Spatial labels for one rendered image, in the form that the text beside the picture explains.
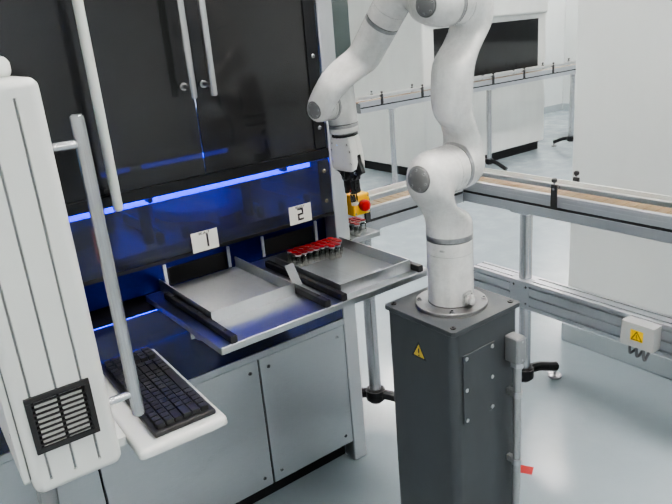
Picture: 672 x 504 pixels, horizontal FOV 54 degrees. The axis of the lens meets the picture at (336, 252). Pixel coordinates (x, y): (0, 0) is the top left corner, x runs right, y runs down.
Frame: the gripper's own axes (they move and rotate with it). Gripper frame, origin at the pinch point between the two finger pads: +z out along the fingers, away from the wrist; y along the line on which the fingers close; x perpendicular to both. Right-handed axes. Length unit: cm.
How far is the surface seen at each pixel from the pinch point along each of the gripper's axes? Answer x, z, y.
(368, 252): 7.7, 25.0, -6.4
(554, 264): 224, 128, -90
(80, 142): -80, -34, 29
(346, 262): -0.7, 25.7, -7.5
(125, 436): -85, 29, 20
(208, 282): -39, 23, -27
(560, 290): 86, 65, 9
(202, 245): -38.8, 10.2, -24.8
